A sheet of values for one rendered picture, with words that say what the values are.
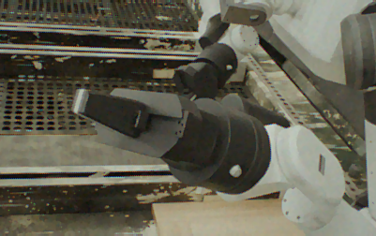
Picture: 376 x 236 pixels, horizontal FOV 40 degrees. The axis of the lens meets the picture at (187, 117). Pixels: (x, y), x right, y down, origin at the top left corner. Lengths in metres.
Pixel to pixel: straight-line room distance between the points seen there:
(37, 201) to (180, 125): 0.65
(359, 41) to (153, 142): 0.30
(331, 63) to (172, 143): 0.40
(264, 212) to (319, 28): 0.47
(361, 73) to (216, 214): 0.52
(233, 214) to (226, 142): 0.60
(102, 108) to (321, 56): 0.42
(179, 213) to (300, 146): 0.53
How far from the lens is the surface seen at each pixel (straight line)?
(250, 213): 1.10
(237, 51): 1.21
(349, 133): 2.29
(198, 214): 1.06
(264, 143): 0.53
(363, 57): 0.65
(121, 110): 0.45
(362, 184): 1.24
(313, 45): 0.78
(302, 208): 0.65
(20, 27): 1.71
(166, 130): 0.44
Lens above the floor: 1.78
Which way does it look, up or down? 30 degrees down
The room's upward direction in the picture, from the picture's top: 57 degrees counter-clockwise
